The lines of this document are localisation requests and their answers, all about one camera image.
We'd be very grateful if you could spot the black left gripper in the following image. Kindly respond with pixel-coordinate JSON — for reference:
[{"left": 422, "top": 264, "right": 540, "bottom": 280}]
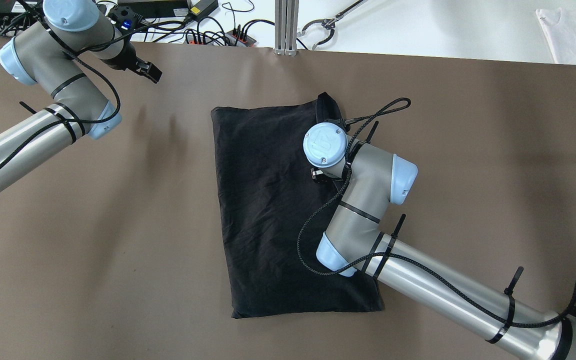
[{"left": 105, "top": 44, "right": 163, "bottom": 84}]

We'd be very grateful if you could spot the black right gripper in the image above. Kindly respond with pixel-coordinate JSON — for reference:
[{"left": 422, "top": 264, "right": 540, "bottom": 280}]
[{"left": 310, "top": 168, "right": 342, "bottom": 184}]

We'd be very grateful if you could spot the black printed t-shirt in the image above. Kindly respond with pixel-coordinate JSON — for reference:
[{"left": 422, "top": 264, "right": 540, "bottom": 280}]
[{"left": 211, "top": 92, "right": 384, "bottom": 319}]

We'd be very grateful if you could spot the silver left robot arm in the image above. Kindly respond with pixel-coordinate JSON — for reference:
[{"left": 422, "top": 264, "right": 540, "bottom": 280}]
[{"left": 0, "top": 0, "right": 162, "bottom": 193}]

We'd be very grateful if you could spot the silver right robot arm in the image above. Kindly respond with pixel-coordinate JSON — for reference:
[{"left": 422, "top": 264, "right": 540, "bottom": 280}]
[{"left": 302, "top": 121, "right": 576, "bottom": 360}]

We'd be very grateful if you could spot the red grey power strip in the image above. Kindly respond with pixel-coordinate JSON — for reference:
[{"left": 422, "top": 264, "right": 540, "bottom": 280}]
[{"left": 182, "top": 29, "right": 258, "bottom": 48}]

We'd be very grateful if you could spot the metal grabber tool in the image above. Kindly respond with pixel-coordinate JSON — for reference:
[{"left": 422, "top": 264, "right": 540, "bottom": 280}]
[{"left": 295, "top": 0, "right": 367, "bottom": 51}]

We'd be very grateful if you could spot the white folded t-shirt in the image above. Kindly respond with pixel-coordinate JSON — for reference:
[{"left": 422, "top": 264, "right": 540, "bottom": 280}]
[{"left": 535, "top": 7, "right": 576, "bottom": 65}]

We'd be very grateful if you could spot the aluminium frame post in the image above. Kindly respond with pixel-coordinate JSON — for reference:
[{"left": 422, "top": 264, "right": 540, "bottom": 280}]
[{"left": 273, "top": 0, "right": 299, "bottom": 57}]

